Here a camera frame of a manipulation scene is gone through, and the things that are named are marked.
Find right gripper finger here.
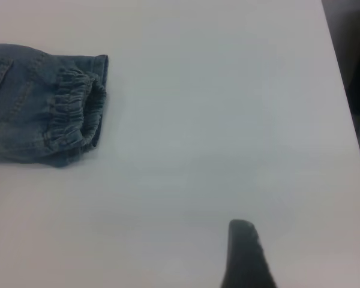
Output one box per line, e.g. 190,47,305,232
220,219,277,288

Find blue denim children's pants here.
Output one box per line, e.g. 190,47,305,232
0,43,109,169

